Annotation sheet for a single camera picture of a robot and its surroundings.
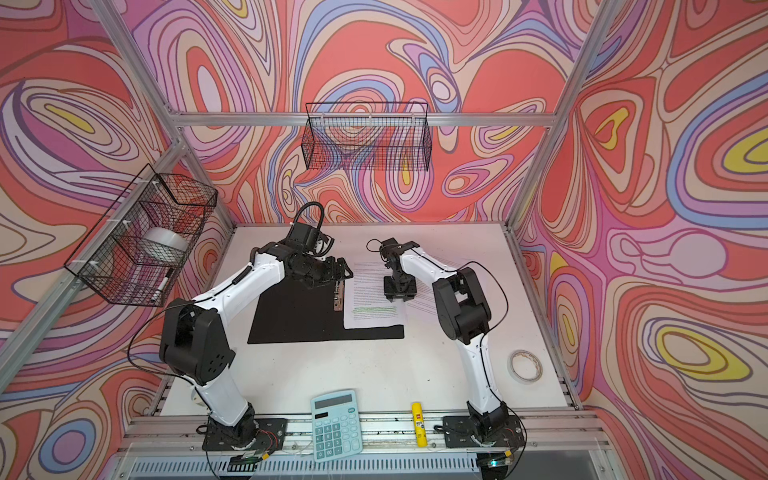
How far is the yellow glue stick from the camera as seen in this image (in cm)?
73

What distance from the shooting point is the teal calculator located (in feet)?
2.35

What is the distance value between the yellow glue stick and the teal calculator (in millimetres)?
145
